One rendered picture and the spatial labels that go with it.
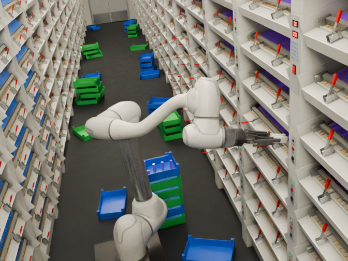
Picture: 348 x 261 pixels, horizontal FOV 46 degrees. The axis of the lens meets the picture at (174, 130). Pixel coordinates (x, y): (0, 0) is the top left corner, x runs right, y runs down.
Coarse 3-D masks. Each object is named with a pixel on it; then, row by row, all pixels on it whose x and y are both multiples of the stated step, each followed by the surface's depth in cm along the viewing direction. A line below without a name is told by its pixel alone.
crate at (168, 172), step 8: (168, 152) 289; (152, 160) 287; (160, 160) 289; (168, 160) 291; (152, 168) 285; (160, 168) 284; (168, 168) 283; (176, 168) 272; (152, 176) 270; (160, 176) 271; (168, 176) 273
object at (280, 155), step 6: (252, 102) 221; (240, 108) 221; (246, 108) 222; (246, 114) 220; (246, 120) 217; (252, 126) 208; (258, 126) 205; (264, 126) 203; (270, 132) 196; (270, 150) 189; (276, 150) 182; (282, 150) 180; (276, 156) 182; (282, 156) 177; (282, 162) 174
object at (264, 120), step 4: (252, 108) 218; (256, 108) 217; (256, 112) 213; (256, 116) 212; (260, 116) 208; (264, 120) 203; (268, 124) 198; (268, 128) 198; (272, 128) 194; (276, 132) 190; (284, 144) 182; (288, 144) 178; (288, 148) 177
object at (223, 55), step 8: (216, 40) 276; (224, 40) 276; (208, 48) 277; (216, 48) 275; (224, 48) 262; (232, 48) 256; (216, 56) 261; (224, 56) 255; (232, 56) 250; (224, 64) 244; (232, 64) 238; (232, 72) 229
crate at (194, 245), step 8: (192, 240) 268; (200, 240) 267; (208, 240) 265; (216, 240) 263; (224, 240) 262; (232, 240) 258; (192, 248) 266; (200, 248) 266; (208, 248) 265; (216, 248) 264; (224, 248) 263; (232, 248) 261; (184, 256) 250; (192, 256) 259; (200, 256) 259; (208, 256) 258; (216, 256) 257; (224, 256) 256; (232, 256) 250
